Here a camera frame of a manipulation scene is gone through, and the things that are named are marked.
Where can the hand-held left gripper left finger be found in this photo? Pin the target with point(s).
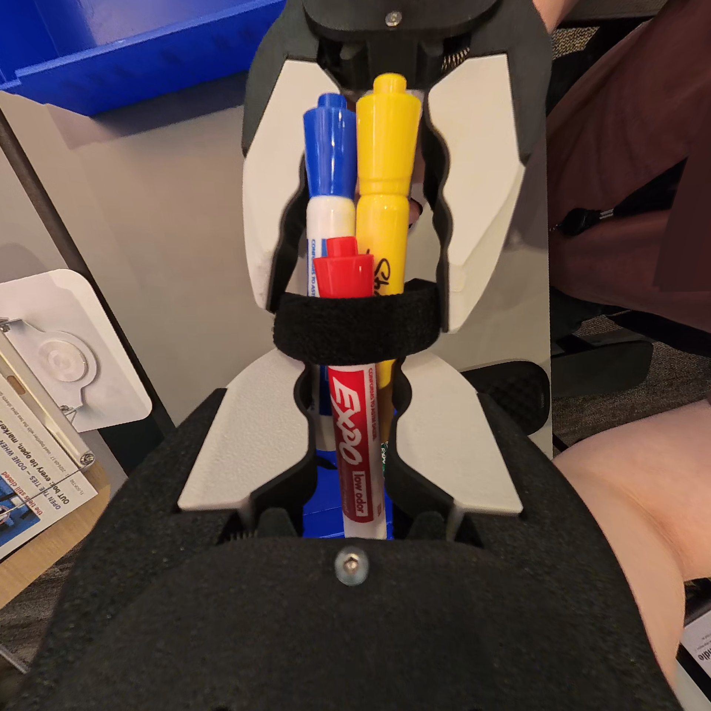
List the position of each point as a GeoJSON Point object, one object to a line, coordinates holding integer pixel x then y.
{"type": "Point", "coordinates": [255, 444]}

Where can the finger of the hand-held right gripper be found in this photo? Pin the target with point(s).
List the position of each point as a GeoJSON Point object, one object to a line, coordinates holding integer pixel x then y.
{"type": "Point", "coordinates": [266, 166]}
{"type": "Point", "coordinates": [483, 166]}

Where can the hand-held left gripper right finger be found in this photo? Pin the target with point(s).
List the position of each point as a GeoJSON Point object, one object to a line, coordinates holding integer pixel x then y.
{"type": "Point", "coordinates": [450, 444]}

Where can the blue dry erase marker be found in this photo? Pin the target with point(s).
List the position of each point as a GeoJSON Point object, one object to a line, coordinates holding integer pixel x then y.
{"type": "Point", "coordinates": [330, 150]}

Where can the red dry erase marker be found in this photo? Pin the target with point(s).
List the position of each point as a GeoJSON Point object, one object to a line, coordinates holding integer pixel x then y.
{"type": "Point", "coordinates": [355, 444]}

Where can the yellow highlighter marker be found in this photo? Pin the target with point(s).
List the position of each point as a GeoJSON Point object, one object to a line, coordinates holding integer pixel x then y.
{"type": "Point", "coordinates": [386, 166]}

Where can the black hook-and-loop tie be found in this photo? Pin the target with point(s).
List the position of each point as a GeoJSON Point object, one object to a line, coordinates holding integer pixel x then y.
{"type": "Point", "coordinates": [355, 327]}

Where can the person's left forearm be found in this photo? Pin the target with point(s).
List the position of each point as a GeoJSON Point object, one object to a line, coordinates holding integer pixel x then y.
{"type": "Point", "coordinates": [639, 500]}

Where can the person's right forearm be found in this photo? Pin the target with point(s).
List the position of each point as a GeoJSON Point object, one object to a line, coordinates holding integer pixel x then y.
{"type": "Point", "coordinates": [543, 12]}

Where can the person's right hand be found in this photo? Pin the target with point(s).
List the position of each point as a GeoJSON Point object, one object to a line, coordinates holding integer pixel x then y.
{"type": "Point", "coordinates": [415, 214]}

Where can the green dry erase marker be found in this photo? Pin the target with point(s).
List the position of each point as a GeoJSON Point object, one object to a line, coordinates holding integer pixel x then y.
{"type": "Point", "coordinates": [384, 453]}

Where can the black chair armrest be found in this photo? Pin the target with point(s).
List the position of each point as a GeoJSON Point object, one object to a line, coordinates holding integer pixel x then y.
{"type": "Point", "coordinates": [516, 389]}

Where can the black office chair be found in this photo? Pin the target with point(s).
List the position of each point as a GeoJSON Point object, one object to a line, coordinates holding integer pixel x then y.
{"type": "Point", "coordinates": [605, 361]}

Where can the printed instruction sign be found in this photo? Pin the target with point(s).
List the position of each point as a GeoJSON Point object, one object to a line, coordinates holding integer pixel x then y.
{"type": "Point", "coordinates": [33, 472]}

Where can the white plastic base plate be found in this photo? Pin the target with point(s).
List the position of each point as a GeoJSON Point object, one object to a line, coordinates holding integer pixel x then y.
{"type": "Point", "coordinates": [100, 311]}

